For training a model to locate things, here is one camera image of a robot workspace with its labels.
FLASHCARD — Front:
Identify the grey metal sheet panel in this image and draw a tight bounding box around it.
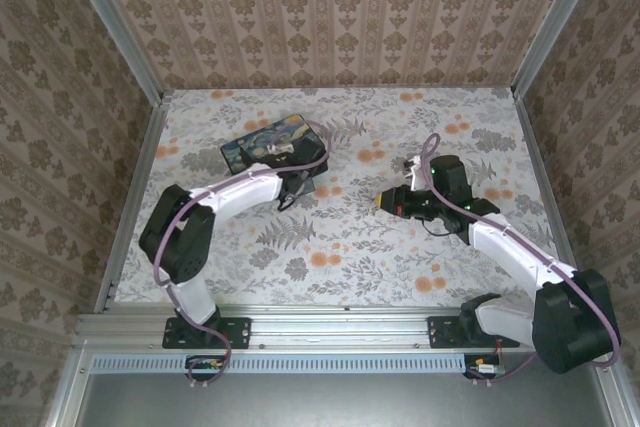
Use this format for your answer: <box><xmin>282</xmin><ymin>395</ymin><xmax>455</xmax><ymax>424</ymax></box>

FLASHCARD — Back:
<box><xmin>74</xmin><ymin>352</ymin><xmax>616</xmax><ymax>427</ymax></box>

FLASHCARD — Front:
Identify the grey slotted cable duct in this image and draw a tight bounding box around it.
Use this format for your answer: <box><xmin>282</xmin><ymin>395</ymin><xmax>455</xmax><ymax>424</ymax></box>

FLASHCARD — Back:
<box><xmin>92</xmin><ymin>352</ymin><xmax>474</xmax><ymax>374</ymax></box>

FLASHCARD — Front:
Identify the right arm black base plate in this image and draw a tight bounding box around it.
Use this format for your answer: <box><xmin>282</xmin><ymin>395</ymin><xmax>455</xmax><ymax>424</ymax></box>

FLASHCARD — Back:
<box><xmin>427</xmin><ymin>315</ymin><xmax>520</xmax><ymax>349</ymax></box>

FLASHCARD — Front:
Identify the aluminium table side rail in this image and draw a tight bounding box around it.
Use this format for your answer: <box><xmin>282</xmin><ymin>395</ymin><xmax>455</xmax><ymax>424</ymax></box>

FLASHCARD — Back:
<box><xmin>94</xmin><ymin>94</ymin><xmax>174</xmax><ymax>316</ymax></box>
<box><xmin>513</xmin><ymin>91</ymin><xmax>591</xmax><ymax>311</ymax></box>

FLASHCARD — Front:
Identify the starry night print box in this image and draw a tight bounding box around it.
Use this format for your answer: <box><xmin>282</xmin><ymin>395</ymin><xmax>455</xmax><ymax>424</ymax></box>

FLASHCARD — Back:
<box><xmin>220</xmin><ymin>114</ymin><xmax>331</xmax><ymax>179</ymax></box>

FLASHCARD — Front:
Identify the small connector board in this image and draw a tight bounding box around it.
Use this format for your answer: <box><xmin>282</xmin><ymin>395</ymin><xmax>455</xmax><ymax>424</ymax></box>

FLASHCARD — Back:
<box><xmin>464</xmin><ymin>354</ymin><xmax>506</xmax><ymax>379</ymax></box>
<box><xmin>185</xmin><ymin>354</ymin><xmax>226</xmax><ymax>381</ymax></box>

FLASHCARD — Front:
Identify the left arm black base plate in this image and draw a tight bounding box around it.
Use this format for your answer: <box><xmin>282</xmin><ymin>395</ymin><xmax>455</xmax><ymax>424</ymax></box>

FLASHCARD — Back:
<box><xmin>162</xmin><ymin>316</ymin><xmax>251</xmax><ymax>351</ymax></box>

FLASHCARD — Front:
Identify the aluminium mounting rail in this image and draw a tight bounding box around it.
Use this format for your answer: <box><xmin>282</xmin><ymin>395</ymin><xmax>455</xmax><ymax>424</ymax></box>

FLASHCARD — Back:
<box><xmin>74</xmin><ymin>304</ymin><xmax>614</xmax><ymax>351</ymax></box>

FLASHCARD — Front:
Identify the aluminium frame post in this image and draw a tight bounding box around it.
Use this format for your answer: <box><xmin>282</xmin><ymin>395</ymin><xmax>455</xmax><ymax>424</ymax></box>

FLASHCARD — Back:
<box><xmin>59</xmin><ymin>0</ymin><xmax>166</xmax><ymax>104</ymax></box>
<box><xmin>512</xmin><ymin>0</ymin><xmax>609</xmax><ymax>98</ymax></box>

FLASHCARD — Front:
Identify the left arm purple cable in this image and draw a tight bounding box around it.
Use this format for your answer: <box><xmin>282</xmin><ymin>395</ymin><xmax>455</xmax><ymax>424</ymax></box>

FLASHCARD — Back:
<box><xmin>152</xmin><ymin>119</ymin><xmax>334</xmax><ymax>391</ymax></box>

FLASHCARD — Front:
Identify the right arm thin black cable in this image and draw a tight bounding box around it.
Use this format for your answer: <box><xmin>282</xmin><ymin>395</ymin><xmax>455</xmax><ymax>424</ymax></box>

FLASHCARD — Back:
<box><xmin>421</xmin><ymin>218</ymin><xmax>452</xmax><ymax>238</ymax></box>

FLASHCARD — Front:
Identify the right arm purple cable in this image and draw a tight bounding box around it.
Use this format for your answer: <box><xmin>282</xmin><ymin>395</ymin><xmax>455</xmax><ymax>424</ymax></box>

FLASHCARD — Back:
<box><xmin>419</xmin><ymin>133</ymin><xmax>624</xmax><ymax>388</ymax></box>

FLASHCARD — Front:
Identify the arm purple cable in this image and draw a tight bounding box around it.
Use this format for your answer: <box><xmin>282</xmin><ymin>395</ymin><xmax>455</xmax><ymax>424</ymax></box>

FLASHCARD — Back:
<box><xmin>419</xmin><ymin>133</ymin><xmax>624</xmax><ymax>388</ymax></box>
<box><xmin>152</xmin><ymin>119</ymin><xmax>334</xmax><ymax>391</ymax></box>

